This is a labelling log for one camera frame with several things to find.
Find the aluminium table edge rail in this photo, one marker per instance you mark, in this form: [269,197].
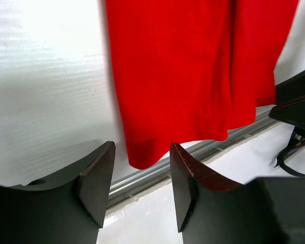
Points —
[140,180]

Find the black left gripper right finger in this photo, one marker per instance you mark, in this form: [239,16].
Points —
[211,208]

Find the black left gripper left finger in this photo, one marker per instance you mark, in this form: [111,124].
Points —
[67,206]

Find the red t shirt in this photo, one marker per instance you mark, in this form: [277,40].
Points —
[192,70]

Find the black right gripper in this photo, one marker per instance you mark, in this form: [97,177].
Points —
[292,113]

